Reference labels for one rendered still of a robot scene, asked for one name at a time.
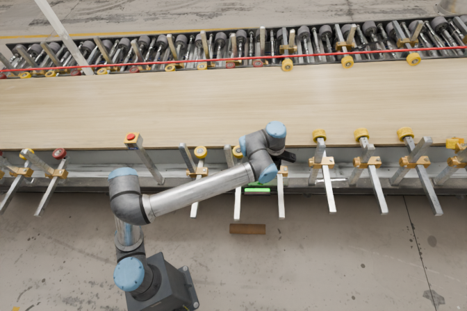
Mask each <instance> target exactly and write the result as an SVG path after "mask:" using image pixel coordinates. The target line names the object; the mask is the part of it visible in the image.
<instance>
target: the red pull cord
mask: <svg viewBox="0 0 467 311"><path fill-rule="evenodd" d="M441 49H467V46H465V47H439V48H425V49H398V50H384V51H357V52H344V53H317V54H303V55H289V56H263V57H248V58H222V59H208V60H182V61H167V62H141V63H127V64H113V65H86V66H73V67H46V68H32V69H5V70H0V72H13V71H28V70H42V69H69V68H83V67H110V66H125V65H152V64H165V63H180V62H207V61H221V60H248V59H262V58H289V57H304V56H331V55H345V54H359V53H386V52H401V51H428V50H441Z"/></svg>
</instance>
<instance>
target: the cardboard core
mask: <svg viewBox="0 0 467 311"><path fill-rule="evenodd" d="M229 233H233V234H261V235H265V224H230V225H229Z"/></svg>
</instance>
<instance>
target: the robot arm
mask: <svg viewBox="0 0 467 311"><path fill-rule="evenodd" d="M238 141H239V145H240V150H241V152H242V155H243V156H244V157H246V156H247V157H248V159H249V161H248V162H246V163H244V164H241V165H238V166H235V167H232V168H230V169H226V170H224V171H220V172H218V173H215V174H212V175H210V176H206V177H203V178H200V179H197V180H194V181H192V182H189V183H186V184H183V185H180V186H177V187H173V188H172V189H169V190H165V191H163V192H159V193H157V194H153V195H151V196H148V195H146V194H141V193H140V186H139V181H138V174H137V171H136V170H135V169H132V168H129V167H123V168H119V169H115V170H114V171H112V172H111V173H109V175H108V186H109V194H110V208H111V210H112V212H113V214H114V216H115V224H116V229H117V230H116V231H115V248H116V256H117V266H116V268H115V270H114V273H113V279H114V282H115V284H116V285H117V286H118V287H119V288H120V289H121V290H123V291H125V292H130V293H131V295H132V297H133V298H135V299H138V300H140V301H145V300H148V299H150V298H151V297H153V296H154V295H155V294H156V293H157V291H158V290H159V288H160V286H161V282H162V275H161V271H160V269H159V268H158V267H157V266H155V265H153V264H147V259H146V254H145V245H144V234H143V231H142V229H141V226H144V225H147V224H150V223H153V221H154V219H155V218H156V217H158V216H161V215H164V214H166V213H169V212H171V211H174V210H177V209H179V208H183V207H186V206H187V205H191V204H194V203H196V202H199V201H202V200H204V199H208V198H211V197H212V196H216V195H219V194H221V193H224V192H227V191H229V190H233V189H236V188H237V187H241V186H243V185H246V184H249V183H254V182H256V181H259V182H260V183H262V184H264V183H268V182H270V181H271V180H273V179H274V178H275V177H276V175H277V173H278V171H280V165H281V160H285V161H288V162H292V163H294V162H295V161H296V155H295V154H294V153H291V152H288V151H285V143H286V127H285V125H284V124H283V123H281V122H280V121H271V122H269V123H268V124H267V126H266V127H265V128H264V129H261V130H259V131H255V132H253V133H250V134H247V135H244V136H242V137H240V138H239V140H238Z"/></svg>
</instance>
